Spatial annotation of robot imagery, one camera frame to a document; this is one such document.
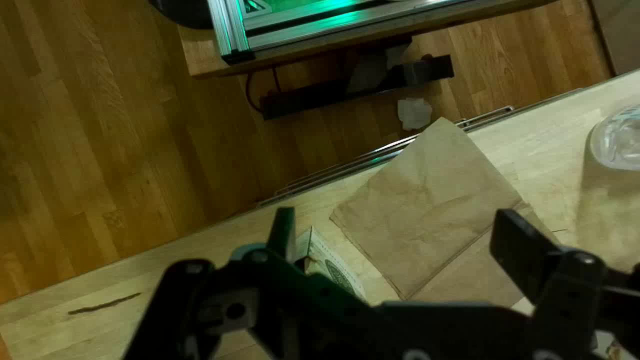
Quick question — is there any brown paper sheet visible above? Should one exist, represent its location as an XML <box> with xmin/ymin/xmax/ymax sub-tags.
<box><xmin>331</xmin><ymin>121</ymin><xmax>540</xmax><ymax>306</ymax></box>

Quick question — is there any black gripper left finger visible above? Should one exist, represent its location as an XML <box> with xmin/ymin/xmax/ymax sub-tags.
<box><xmin>265</xmin><ymin>208</ymin><xmax>296</xmax><ymax>261</ymax></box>

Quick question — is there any aluminium frame stand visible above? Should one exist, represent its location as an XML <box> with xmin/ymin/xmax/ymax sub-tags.
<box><xmin>205</xmin><ymin>0</ymin><xmax>548</xmax><ymax>65</ymax></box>

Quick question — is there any black power strip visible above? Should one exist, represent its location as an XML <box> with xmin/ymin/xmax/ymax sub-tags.
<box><xmin>259</xmin><ymin>57</ymin><xmax>454</xmax><ymax>121</ymax></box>

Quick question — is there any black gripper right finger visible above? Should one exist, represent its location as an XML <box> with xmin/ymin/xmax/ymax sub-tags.
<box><xmin>490</xmin><ymin>208</ymin><xmax>560</xmax><ymax>305</ymax></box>

